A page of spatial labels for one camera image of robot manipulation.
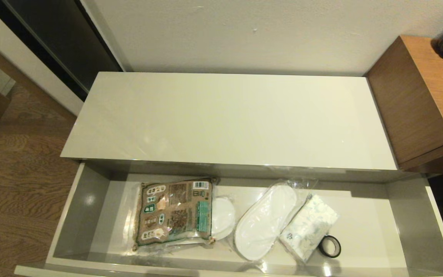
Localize plastic tissue pack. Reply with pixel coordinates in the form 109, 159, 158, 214
279, 194, 340, 263

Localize white deep cabinet drawer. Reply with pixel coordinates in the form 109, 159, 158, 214
14, 161, 443, 277

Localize white glossy low cabinet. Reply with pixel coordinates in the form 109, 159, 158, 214
14, 72, 443, 277

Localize white round pads pack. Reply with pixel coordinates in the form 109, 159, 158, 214
210, 197, 237, 241

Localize brown printed snack bag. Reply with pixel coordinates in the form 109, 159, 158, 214
134, 177, 215, 247

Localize white slippers in clear bag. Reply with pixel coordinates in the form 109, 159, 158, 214
233, 182, 298, 262

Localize black tape roll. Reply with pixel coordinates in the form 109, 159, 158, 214
318, 235, 342, 259

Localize dark door panel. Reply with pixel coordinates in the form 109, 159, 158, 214
0, 0, 125, 102

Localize brown wooden side table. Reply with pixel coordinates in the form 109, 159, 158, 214
365, 35, 443, 176

